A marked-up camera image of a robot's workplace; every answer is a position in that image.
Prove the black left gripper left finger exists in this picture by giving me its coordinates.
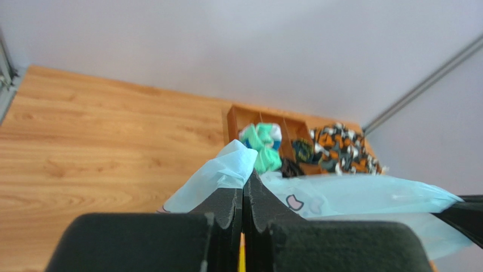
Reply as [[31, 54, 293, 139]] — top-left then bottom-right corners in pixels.
[[46, 189, 243, 271]]

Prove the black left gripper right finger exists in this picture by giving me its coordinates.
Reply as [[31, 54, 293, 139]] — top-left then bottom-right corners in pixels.
[[243, 173, 432, 271]]

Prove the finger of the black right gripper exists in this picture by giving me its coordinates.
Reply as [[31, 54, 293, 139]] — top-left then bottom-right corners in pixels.
[[431, 194, 482, 249]]

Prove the yellow mango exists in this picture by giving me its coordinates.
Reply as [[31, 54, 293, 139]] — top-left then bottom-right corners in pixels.
[[238, 232, 247, 272]]

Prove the light blue cartoon plastic bag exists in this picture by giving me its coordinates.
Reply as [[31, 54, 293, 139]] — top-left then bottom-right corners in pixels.
[[162, 140, 473, 260]]

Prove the black brown rolled sock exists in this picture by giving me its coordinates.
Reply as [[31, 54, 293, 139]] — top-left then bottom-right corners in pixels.
[[279, 158, 306, 178]]

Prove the dark green rolled sock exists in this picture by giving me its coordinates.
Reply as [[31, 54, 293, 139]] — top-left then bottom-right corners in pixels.
[[291, 138, 314, 164]]

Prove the wooden compartment tray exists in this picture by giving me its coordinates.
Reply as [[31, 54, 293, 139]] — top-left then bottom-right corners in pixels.
[[226, 104, 376, 176]]

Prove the green white sock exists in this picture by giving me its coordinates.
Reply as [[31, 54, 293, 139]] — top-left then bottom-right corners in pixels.
[[238, 122, 282, 175]]

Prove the orange camouflage cloth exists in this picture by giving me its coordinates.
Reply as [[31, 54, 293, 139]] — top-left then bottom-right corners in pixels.
[[309, 123, 388, 175]]

